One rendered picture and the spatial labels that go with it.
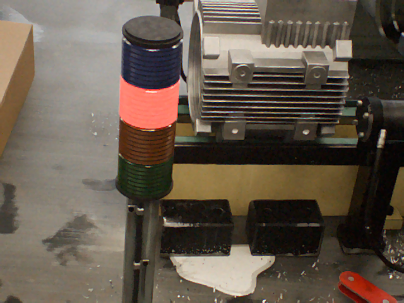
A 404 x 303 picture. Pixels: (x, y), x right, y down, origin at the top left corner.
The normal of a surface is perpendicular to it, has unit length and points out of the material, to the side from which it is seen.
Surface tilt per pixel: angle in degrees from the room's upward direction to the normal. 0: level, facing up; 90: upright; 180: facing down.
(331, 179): 90
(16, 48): 3
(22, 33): 3
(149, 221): 90
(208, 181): 90
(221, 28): 88
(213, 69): 2
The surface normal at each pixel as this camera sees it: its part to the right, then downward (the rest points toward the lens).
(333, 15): 0.11, 0.57
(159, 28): 0.08, -0.82
